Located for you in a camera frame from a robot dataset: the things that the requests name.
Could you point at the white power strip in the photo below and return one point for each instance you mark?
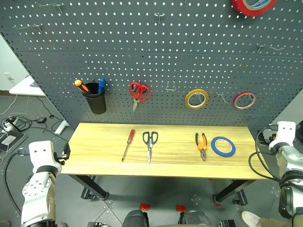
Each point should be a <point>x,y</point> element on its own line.
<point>8,125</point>

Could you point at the white pegboard stand foot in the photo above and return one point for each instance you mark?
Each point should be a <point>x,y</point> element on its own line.
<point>62,127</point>

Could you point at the dark rounded shape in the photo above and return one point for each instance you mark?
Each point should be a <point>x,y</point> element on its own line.
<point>196,218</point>
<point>135,218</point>

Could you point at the white background table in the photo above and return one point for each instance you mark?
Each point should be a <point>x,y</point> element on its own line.
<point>23,88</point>

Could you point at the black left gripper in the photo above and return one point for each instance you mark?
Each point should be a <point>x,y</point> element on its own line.
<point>59,158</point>

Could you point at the large red tape roll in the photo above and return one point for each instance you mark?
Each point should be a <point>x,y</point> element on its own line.
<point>239,6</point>

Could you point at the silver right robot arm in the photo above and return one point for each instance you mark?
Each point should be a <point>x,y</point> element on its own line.
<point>290,165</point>

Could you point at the long metal pegboard hook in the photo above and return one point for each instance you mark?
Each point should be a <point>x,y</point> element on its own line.
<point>50,5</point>
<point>272,48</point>
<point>32,26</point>

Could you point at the thin red tape roll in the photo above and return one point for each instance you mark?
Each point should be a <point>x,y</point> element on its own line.
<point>237,105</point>

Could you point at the grey floor pad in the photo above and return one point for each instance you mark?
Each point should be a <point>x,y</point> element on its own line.
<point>11,139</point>

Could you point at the grey pegboard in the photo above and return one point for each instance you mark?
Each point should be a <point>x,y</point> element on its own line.
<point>151,54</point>

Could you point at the orange black pliers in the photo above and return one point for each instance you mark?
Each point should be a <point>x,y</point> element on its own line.
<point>201,147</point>

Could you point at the black table leg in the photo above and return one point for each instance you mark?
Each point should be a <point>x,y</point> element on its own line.
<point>233,189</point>
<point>91,185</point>

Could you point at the double prong pegboard hook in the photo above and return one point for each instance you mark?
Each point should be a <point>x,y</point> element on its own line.
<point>223,98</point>

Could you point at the black cup holder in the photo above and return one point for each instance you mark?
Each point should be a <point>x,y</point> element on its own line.
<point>95,100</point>

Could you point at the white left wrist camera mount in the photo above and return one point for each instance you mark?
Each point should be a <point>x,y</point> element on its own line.
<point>41,153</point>

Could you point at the white wall outlet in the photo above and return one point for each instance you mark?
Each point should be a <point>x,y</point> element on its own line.
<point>8,76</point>

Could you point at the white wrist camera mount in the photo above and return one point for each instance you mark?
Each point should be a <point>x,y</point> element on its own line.
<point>41,153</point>
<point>285,132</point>

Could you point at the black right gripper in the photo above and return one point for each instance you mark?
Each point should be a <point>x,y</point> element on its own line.
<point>268,138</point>

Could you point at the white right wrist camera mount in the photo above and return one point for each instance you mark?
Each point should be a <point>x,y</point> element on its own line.
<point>285,132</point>

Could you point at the yellow tape roll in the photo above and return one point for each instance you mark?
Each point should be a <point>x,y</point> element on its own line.
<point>188,104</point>

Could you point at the black power adapter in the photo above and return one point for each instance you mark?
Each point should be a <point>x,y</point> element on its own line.
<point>41,119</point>

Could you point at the blue tape roll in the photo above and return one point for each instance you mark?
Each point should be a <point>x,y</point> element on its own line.
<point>214,147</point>

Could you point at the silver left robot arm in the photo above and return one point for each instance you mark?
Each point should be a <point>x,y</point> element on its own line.
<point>35,189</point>

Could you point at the white shoe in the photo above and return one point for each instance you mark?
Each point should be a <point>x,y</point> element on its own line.
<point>251,218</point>

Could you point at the blue marker pen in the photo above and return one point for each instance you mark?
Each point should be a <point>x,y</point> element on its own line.
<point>101,85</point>

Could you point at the short metal pegboard hook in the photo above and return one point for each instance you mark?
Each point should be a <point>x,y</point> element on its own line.
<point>159,16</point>

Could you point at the red block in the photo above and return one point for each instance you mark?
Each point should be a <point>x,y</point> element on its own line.
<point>181,208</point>
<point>145,206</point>

